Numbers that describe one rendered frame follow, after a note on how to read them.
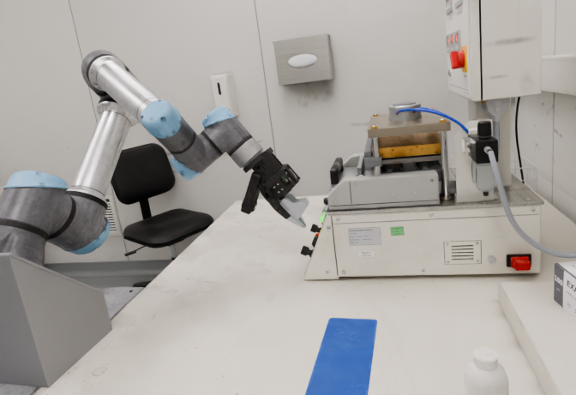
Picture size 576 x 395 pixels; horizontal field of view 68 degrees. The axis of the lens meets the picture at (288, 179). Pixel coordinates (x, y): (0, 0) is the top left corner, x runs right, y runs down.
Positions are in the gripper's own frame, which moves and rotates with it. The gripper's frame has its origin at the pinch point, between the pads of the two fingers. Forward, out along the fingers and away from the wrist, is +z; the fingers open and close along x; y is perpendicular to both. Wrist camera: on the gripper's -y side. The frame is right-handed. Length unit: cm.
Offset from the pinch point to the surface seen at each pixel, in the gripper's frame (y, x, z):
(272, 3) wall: 12, 156, -85
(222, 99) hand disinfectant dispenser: -45, 144, -64
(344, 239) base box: 8.0, -4.5, 8.6
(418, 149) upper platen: 33.9, 2.8, 3.7
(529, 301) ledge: 33, -21, 34
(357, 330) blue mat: 5.0, -25.0, 19.5
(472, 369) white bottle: 26, -51, 19
